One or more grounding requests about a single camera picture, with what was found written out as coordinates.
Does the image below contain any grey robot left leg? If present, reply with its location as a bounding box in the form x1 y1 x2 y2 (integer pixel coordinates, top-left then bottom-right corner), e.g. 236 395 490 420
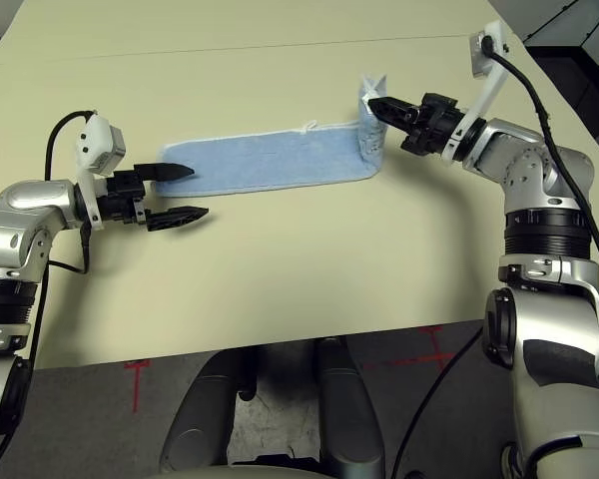
159 351 241 473

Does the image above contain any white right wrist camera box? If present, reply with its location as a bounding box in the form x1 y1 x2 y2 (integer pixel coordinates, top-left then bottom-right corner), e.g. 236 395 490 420
441 22 510 164

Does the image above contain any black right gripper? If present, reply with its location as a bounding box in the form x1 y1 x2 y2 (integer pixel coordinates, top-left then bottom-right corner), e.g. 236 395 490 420
367 92 468 159

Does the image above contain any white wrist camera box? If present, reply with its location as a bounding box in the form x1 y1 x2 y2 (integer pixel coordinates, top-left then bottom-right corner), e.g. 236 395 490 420
74 115 127 232
441 22 510 164

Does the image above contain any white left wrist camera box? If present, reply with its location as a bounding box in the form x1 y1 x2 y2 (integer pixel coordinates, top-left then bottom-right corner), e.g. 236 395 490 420
74 115 127 232

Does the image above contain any beige robot torso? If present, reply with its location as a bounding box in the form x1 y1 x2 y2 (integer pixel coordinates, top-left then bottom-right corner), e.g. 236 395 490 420
169 463 330 479

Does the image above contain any person's sneaker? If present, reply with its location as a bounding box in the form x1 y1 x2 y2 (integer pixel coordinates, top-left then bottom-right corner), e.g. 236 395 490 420
500 443 523 479

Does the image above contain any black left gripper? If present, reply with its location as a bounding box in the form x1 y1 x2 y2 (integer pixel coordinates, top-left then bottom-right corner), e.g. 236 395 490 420
99 162 210 234

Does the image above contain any grey robot right leg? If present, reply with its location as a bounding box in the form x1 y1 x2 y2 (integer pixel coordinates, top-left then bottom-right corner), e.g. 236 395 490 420
313 337 385 479

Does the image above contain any light blue terry towel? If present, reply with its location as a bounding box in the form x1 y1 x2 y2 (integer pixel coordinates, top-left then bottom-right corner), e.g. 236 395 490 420
152 73 389 197

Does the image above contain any grey robot leg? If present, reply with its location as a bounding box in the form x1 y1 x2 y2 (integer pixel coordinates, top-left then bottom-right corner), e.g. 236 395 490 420
159 351 241 473
313 337 385 479

